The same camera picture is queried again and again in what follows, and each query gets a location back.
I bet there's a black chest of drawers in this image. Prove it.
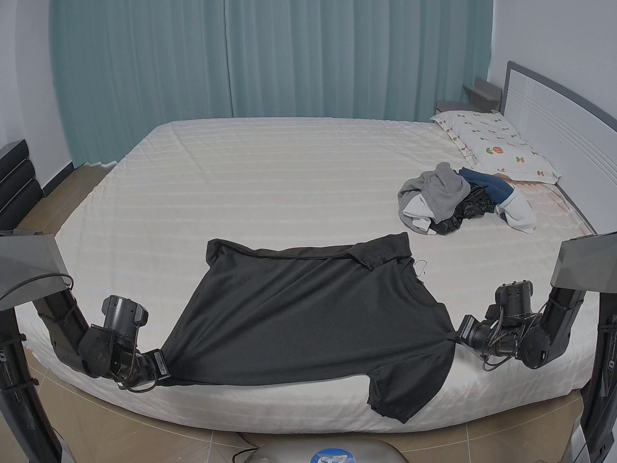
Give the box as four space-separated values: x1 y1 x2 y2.
0 139 46 234

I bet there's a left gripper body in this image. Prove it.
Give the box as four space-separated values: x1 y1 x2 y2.
126 349 171 388

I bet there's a pile of clothes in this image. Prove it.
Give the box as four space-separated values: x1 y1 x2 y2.
398 162 537 235

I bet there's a black polo shirt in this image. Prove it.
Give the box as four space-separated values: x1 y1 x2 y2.
161 232 456 424

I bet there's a blue-green curtain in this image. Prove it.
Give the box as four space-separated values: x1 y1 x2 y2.
224 0 492 122
50 0 234 168

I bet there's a bed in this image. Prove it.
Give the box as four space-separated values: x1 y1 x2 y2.
14 60 617 435

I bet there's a grey bedside table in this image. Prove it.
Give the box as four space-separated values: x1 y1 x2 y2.
436 76 503 113

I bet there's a white printed pillow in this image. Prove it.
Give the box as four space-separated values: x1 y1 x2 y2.
430 110 561 184

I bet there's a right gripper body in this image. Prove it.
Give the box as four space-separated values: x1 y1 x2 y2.
457 314 497 357

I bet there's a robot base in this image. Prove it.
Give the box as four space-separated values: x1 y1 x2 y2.
239 439 403 463

